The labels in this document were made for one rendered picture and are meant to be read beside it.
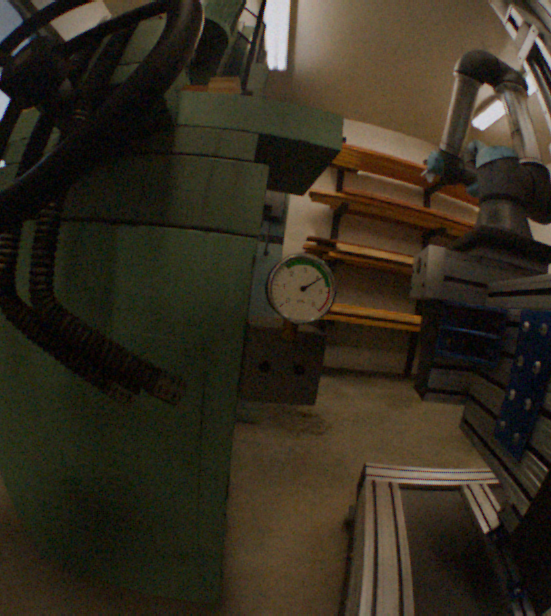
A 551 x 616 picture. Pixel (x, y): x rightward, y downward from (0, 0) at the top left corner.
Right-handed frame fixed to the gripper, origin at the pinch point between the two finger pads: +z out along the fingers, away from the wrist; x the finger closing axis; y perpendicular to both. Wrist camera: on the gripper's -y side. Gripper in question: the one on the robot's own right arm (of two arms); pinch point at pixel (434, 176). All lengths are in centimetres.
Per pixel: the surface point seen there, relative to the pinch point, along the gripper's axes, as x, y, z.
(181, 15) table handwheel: -72, 31, -91
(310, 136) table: -62, 31, -70
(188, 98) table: -77, 25, -73
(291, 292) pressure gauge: -64, 50, -77
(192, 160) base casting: -75, 35, -72
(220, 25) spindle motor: -77, -7, -63
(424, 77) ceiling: 61, -140, 71
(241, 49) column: -76, -24, -39
